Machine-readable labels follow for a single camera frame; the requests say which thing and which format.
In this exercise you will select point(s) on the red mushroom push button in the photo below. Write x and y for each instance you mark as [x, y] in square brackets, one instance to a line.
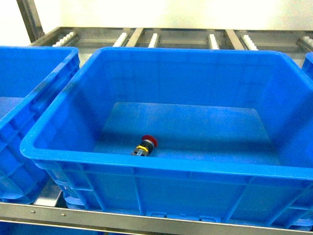
[146, 147]

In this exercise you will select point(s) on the blue plastic crate right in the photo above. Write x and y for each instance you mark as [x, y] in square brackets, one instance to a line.
[234, 132]

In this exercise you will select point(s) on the blue plastic crate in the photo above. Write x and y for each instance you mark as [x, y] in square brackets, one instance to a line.
[234, 132]
[30, 79]

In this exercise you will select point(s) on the blue plastic crate left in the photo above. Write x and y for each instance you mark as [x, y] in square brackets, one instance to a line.
[30, 79]

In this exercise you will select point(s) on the blue crate far right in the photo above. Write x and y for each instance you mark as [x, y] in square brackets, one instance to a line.
[308, 65]

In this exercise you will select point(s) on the blue lower crate left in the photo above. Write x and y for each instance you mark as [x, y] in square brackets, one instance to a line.
[7, 228]

